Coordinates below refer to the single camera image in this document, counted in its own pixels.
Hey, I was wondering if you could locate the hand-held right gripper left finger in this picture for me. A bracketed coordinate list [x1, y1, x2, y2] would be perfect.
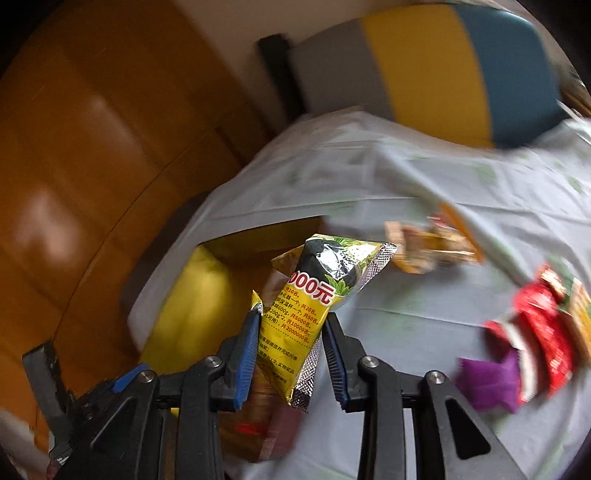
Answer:
[60, 307, 264, 480]

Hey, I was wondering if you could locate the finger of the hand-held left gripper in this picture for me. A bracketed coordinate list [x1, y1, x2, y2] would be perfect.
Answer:
[112, 364, 151, 391]
[22, 340, 75, 445]

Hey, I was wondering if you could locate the yellow black snack packet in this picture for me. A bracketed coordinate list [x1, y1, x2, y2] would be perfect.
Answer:
[249, 234, 398, 411]

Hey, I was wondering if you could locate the purple snack packet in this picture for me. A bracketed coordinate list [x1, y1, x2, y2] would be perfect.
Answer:
[456, 348, 523, 415]

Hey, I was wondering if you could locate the small brown snack packet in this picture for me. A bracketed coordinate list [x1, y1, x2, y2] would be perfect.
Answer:
[384, 220, 419, 259]

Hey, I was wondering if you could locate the orange wooden wardrobe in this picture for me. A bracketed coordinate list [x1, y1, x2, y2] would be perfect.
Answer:
[0, 0, 274, 462]

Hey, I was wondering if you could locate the gold tin box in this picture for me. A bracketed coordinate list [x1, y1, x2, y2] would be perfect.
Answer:
[139, 217, 324, 464]

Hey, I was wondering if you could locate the red green yellow snack packet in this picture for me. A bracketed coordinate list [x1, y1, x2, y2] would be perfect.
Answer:
[538, 262, 591, 366]

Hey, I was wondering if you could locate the dark grey table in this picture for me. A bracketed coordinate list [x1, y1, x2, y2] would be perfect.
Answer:
[121, 191, 213, 317]

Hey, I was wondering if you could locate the black post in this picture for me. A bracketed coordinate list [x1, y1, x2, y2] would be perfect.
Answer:
[257, 36, 306, 126]

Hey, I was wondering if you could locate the large red snack packet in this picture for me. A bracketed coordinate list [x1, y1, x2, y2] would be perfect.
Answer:
[512, 277, 579, 408]

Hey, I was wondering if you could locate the grey yellow blue chair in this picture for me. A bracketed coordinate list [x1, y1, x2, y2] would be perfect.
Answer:
[288, 2, 571, 149]

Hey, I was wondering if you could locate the orange snack packet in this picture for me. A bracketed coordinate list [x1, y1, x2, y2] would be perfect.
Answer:
[393, 203, 485, 276]

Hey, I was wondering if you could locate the white printed tablecloth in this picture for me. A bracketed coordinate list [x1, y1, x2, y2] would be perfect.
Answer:
[122, 106, 591, 480]

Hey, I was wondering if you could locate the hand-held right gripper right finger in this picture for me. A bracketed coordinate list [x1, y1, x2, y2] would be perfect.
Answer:
[321, 313, 527, 480]

